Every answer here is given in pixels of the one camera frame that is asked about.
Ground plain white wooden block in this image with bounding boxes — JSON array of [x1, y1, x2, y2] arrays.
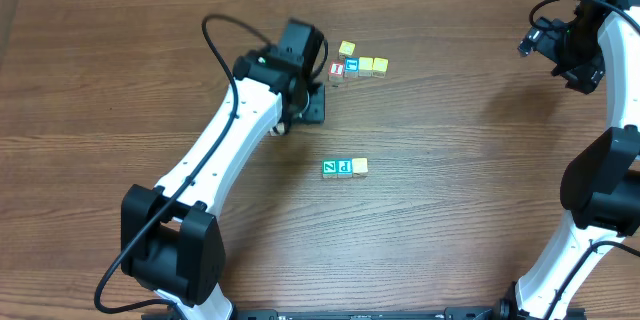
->
[[270, 123, 286, 136]]

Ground green Z block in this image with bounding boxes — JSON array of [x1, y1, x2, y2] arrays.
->
[[322, 159, 338, 178]]

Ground blue P block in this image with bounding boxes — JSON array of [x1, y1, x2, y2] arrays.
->
[[336, 159, 353, 178]]

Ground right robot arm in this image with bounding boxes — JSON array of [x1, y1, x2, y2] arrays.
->
[[481, 0, 639, 319]]

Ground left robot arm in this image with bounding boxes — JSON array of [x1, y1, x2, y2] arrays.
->
[[105, 19, 328, 319]]

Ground red letter block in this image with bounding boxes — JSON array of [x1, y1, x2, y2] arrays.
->
[[328, 61, 345, 83]]

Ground blue letter block in row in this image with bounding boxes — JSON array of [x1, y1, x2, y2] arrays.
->
[[344, 58, 359, 78]]

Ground yellow block top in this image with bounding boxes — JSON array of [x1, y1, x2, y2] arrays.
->
[[338, 40, 356, 61]]

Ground yellow block middle row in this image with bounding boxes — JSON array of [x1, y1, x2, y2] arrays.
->
[[358, 57, 374, 77]]

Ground yellow block row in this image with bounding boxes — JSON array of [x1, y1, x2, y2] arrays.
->
[[358, 57, 374, 77], [372, 57, 389, 78]]

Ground yellow block right row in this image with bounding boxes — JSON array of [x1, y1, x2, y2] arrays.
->
[[372, 57, 389, 78]]

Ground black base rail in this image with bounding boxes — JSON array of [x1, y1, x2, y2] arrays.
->
[[219, 307, 589, 320]]

